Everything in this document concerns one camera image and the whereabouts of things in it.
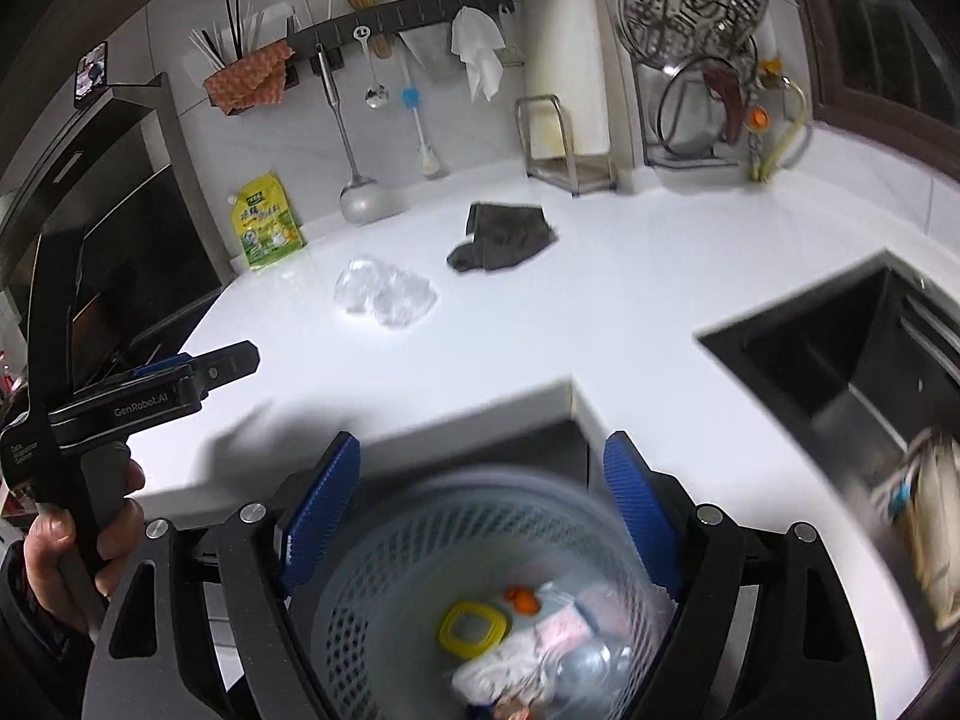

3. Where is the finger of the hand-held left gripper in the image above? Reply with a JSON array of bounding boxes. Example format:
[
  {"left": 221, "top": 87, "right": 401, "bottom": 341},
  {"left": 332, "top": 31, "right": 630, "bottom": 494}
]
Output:
[
  {"left": 112, "top": 352, "right": 197, "bottom": 387},
  {"left": 189, "top": 340, "right": 261, "bottom": 397}
]

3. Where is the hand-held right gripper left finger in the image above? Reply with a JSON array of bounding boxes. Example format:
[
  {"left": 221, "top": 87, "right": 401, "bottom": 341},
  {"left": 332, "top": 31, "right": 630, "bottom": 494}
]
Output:
[{"left": 81, "top": 431, "right": 362, "bottom": 720}]

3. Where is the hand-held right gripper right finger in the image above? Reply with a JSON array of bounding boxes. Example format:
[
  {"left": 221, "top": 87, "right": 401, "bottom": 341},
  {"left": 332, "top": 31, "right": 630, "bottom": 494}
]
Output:
[{"left": 602, "top": 431, "right": 871, "bottom": 720}]

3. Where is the pale mesh waste basket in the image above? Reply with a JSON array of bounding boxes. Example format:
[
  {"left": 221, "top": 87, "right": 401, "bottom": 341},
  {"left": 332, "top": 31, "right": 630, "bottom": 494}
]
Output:
[{"left": 311, "top": 465, "right": 683, "bottom": 720}]

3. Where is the pink paper receipt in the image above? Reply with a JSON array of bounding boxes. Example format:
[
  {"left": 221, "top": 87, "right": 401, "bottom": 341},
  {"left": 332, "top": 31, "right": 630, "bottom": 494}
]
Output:
[{"left": 536, "top": 604, "right": 593, "bottom": 650}]

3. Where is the clear plastic wrap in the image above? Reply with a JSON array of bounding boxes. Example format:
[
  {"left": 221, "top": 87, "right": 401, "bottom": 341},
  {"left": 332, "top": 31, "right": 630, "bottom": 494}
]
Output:
[{"left": 551, "top": 637, "right": 638, "bottom": 720}]

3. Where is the clear plastic bag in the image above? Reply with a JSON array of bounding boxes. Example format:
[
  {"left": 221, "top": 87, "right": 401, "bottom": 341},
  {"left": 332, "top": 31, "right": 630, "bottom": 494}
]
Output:
[{"left": 334, "top": 259, "right": 438, "bottom": 332}]

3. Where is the yellow plastic lid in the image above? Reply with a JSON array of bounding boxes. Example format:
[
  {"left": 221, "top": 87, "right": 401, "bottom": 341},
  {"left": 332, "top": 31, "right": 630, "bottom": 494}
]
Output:
[{"left": 439, "top": 600, "right": 511, "bottom": 653}]

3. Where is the white tissue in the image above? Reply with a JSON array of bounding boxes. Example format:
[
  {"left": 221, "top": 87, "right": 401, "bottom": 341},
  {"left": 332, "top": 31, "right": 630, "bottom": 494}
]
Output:
[{"left": 454, "top": 641, "right": 556, "bottom": 706}]

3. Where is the person's left hand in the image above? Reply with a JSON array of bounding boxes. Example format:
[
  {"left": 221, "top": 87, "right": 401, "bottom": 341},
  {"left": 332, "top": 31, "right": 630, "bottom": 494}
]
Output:
[{"left": 22, "top": 457, "right": 147, "bottom": 632}]

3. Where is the black range hood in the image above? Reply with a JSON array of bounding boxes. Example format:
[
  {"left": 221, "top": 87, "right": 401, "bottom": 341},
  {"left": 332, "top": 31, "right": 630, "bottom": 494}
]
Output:
[{"left": 0, "top": 73, "right": 235, "bottom": 391}]

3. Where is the yellow seasoning pouch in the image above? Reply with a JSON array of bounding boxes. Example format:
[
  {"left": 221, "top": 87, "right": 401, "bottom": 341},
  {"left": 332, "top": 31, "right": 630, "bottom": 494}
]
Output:
[{"left": 227, "top": 172, "right": 307, "bottom": 272}]

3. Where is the metal spatula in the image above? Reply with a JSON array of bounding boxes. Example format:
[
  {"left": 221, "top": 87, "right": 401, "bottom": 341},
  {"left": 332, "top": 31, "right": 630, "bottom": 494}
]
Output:
[{"left": 315, "top": 45, "right": 389, "bottom": 226}]

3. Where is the dark kitchen sink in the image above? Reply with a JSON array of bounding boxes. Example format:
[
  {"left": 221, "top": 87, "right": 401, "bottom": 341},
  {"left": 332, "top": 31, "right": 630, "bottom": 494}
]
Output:
[{"left": 697, "top": 251, "right": 960, "bottom": 638}]

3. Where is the orange dish cloth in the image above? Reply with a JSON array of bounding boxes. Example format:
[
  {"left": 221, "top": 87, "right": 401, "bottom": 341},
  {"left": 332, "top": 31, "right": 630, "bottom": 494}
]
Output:
[{"left": 204, "top": 41, "right": 295, "bottom": 117}]

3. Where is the pale dish cloth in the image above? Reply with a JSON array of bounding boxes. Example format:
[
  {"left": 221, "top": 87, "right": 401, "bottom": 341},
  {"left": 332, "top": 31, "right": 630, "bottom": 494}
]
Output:
[{"left": 870, "top": 427, "right": 960, "bottom": 631}]

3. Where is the black smartphone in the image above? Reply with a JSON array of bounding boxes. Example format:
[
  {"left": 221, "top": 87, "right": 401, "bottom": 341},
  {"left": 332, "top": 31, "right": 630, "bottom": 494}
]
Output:
[{"left": 73, "top": 41, "right": 110, "bottom": 107}]

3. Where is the dark grey cloth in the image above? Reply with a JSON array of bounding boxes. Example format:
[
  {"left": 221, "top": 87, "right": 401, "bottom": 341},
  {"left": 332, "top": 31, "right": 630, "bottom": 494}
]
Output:
[{"left": 446, "top": 201, "right": 560, "bottom": 273}]

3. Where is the metal spoon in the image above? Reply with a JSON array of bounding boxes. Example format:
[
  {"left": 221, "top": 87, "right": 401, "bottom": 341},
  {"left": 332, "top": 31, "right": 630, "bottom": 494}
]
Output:
[{"left": 354, "top": 26, "right": 391, "bottom": 110}]

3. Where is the blue white cleaning brush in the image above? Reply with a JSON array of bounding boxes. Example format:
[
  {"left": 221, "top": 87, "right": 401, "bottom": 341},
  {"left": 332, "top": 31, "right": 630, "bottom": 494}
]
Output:
[{"left": 397, "top": 64, "right": 449, "bottom": 179}]

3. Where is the bundle of chopsticks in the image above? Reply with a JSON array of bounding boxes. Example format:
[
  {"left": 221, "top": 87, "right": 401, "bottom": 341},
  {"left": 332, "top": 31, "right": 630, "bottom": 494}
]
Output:
[{"left": 187, "top": 0, "right": 316, "bottom": 68}]

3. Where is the metal cutting board rack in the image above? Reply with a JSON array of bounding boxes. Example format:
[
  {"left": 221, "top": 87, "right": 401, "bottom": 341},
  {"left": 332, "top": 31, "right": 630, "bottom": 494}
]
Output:
[{"left": 515, "top": 94, "right": 620, "bottom": 196}]

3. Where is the kitchen cleaver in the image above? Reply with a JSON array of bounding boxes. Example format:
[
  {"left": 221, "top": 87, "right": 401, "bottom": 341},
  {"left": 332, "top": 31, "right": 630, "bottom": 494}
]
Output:
[{"left": 386, "top": 0, "right": 455, "bottom": 83}]

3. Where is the glass pot lid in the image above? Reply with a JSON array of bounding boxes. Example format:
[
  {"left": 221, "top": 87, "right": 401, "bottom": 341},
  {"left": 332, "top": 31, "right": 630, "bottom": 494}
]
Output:
[{"left": 656, "top": 56, "right": 751, "bottom": 158}]

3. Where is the white hanging cloth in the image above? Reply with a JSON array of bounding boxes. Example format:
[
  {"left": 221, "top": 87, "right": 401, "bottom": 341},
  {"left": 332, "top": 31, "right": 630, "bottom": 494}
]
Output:
[{"left": 450, "top": 6, "right": 505, "bottom": 104}]

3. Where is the white cutting board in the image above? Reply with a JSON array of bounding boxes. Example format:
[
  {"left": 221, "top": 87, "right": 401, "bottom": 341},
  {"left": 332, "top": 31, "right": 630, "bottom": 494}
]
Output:
[{"left": 525, "top": 0, "right": 638, "bottom": 158}]

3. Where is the window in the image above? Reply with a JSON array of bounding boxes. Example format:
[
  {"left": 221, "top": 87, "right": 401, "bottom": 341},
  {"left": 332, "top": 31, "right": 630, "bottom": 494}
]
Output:
[{"left": 780, "top": 0, "right": 960, "bottom": 181}]

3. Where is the yellow hose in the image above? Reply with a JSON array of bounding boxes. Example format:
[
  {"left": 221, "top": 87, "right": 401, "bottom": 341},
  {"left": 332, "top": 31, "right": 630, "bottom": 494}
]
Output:
[{"left": 750, "top": 75, "right": 812, "bottom": 182}]

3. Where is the dark wall hook rail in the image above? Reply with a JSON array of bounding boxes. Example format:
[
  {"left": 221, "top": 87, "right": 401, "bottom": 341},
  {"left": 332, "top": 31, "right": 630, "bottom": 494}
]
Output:
[{"left": 285, "top": 0, "right": 515, "bottom": 65}]

